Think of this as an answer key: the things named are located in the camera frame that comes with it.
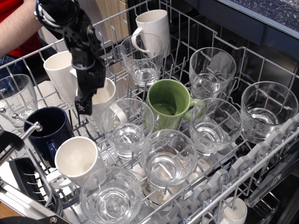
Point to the grey plastic tine holder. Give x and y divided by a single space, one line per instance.
246 172

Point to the clear glass back right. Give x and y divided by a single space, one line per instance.
210 71

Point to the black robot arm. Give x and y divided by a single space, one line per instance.
67 18

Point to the black ribbed plastic part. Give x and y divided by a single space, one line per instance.
24 173

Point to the clear glass centre right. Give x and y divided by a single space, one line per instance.
214 125

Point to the green ceramic mug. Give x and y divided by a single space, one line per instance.
170 101

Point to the clear glass front centre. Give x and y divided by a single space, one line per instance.
168 158

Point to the clear glass back centre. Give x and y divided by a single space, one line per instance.
143 56

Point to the clear glass far right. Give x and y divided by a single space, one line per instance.
265 107

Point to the clear glass far left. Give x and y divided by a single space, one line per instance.
17 95

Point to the white mug back left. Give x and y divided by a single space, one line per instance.
62 75

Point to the clear glass front left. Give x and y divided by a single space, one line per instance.
111 195

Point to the black clamp with metal screw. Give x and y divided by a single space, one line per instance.
14 141

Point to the metal wire dishwasher rack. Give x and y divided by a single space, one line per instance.
190 30

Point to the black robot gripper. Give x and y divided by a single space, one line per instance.
84 46

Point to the white mug lying underneath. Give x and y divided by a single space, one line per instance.
157 197

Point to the white mug front left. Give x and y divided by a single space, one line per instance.
75 160

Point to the white ceramic mug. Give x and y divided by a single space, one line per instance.
101 100

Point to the dark blue mug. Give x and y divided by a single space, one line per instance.
56 129

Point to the white mug top back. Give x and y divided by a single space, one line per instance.
155 22

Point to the clear glass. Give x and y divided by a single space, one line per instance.
17 95
210 71
265 107
126 124
111 195
143 56
168 158
214 125

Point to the person in red shirt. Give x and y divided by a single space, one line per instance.
18 30

